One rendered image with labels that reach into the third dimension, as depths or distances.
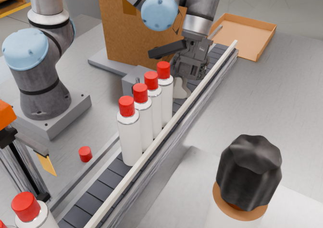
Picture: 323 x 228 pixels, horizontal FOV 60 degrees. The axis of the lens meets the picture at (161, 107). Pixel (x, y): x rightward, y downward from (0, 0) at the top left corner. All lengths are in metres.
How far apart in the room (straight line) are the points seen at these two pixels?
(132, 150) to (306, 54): 0.93
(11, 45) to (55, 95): 0.18
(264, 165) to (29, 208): 0.34
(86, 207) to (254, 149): 0.43
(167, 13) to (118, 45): 0.51
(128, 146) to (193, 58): 0.29
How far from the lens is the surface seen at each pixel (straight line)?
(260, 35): 1.43
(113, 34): 1.09
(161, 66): 0.69
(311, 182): 0.86
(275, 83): 1.14
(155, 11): 0.62
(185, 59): 0.75
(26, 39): 0.84
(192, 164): 0.74
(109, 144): 0.68
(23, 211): 0.49
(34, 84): 0.85
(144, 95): 0.62
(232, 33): 1.41
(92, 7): 3.10
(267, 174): 0.39
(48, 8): 0.88
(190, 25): 0.75
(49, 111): 0.89
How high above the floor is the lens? 1.47
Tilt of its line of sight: 43 degrees down
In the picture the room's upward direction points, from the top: straight up
